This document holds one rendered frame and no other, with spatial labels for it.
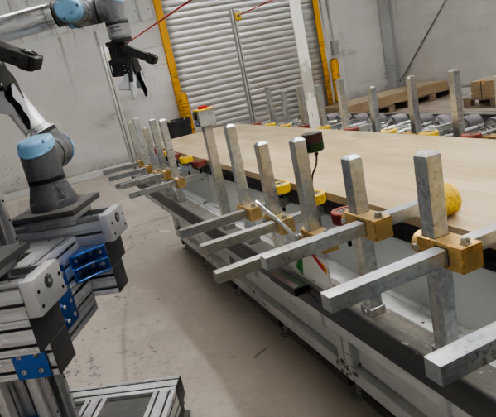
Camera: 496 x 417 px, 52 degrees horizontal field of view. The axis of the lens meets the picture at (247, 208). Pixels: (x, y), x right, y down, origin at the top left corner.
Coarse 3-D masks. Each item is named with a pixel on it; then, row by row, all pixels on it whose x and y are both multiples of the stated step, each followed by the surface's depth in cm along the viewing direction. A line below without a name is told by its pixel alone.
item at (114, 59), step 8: (112, 40) 165; (120, 40) 164; (128, 40) 165; (112, 48) 167; (120, 48) 168; (112, 56) 169; (120, 56) 167; (128, 56) 167; (112, 64) 166; (120, 64) 167; (136, 64) 169; (112, 72) 167; (120, 72) 167; (136, 72) 168
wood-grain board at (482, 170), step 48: (192, 144) 356; (240, 144) 310; (288, 144) 274; (336, 144) 246; (384, 144) 223; (432, 144) 204; (480, 144) 188; (336, 192) 166; (384, 192) 155; (480, 192) 137
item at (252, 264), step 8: (256, 256) 136; (232, 264) 134; (240, 264) 133; (248, 264) 134; (256, 264) 134; (216, 272) 131; (224, 272) 131; (232, 272) 132; (240, 272) 133; (248, 272) 134; (216, 280) 132; (224, 280) 132
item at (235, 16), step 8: (232, 8) 410; (232, 16) 411; (240, 16) 412; (232, 24) 415; (240, 40) 417; (240, 48) 419; (240, 56) 420; (240, 64) 422; (248, 88) 428; (248, 96) 429; (248, 104) 431; (256, 120) 435
